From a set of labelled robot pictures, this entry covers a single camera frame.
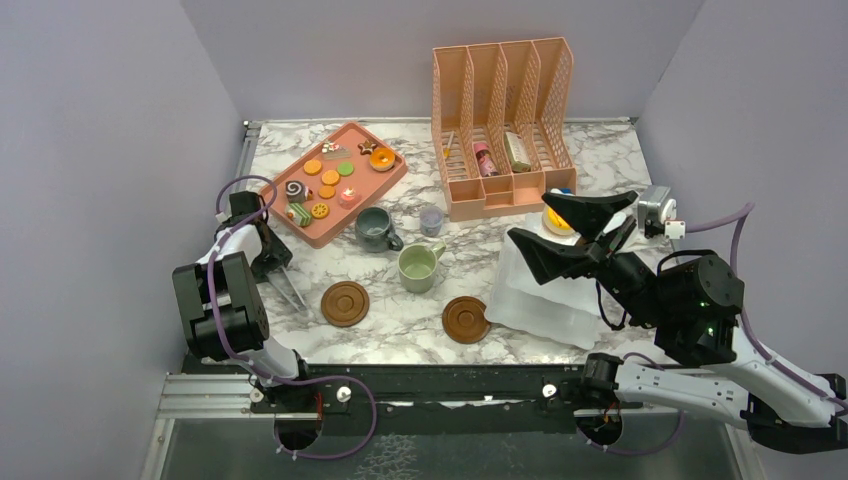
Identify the pink dessert tray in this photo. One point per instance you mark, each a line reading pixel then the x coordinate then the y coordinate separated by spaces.
pixel 340 146

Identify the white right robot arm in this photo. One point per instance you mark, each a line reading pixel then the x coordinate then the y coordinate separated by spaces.
pixel 694 308

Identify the yellow frosted donut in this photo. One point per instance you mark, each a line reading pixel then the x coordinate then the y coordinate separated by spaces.
pixel 555 224

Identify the brown wooden coaster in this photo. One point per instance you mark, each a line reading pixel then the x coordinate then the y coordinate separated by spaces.
pixel 345 304
pixel 464 321

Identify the yellow flower cookie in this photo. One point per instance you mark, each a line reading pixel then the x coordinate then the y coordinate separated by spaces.
pixel 320 210

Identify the light green ceramic mug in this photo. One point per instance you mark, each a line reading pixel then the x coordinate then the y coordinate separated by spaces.
pixel 418 264

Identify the orange round biscuit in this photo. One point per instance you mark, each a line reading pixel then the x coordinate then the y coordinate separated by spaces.
pixel 312 167

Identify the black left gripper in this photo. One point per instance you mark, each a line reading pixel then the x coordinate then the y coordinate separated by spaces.
pixel 620 273

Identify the white tiered dessert stand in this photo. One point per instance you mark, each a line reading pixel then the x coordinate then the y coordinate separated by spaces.
pixel 563 310

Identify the pink snowball cake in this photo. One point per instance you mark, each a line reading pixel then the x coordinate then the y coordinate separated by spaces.
pixel 349 198

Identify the pink mesh file organizer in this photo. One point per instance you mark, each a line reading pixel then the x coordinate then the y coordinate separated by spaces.
pixel 481 91

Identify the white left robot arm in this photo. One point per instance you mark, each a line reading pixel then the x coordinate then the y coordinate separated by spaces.
pixel 220 307

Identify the tan box in organizer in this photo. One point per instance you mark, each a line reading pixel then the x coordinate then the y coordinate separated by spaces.
pixel 516 152

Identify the green layered cake slice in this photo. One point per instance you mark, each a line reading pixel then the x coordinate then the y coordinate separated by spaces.
pixel 298 215

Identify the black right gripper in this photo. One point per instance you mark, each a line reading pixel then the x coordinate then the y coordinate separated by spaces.
pixel 251 207

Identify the green macaron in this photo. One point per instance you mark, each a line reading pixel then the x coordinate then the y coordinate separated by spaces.
pixel 345 169

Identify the right brown wooden coaster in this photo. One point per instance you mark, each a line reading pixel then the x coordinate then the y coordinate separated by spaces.
pixel 464 321

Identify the left brown wooden coaster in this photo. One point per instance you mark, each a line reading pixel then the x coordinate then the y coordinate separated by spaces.
pixel 345 304

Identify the dark blue-green ceramic mug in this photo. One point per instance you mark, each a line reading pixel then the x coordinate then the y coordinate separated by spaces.
pixel 375 231

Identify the orange glazed donut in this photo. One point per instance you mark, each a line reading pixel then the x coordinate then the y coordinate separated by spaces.
pixel 382 159

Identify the brown star cookie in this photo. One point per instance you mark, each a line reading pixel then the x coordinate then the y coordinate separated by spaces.
pixel 367 147

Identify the pink bottle in organizer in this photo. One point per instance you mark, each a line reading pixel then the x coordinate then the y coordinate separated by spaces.
pixel 485 160

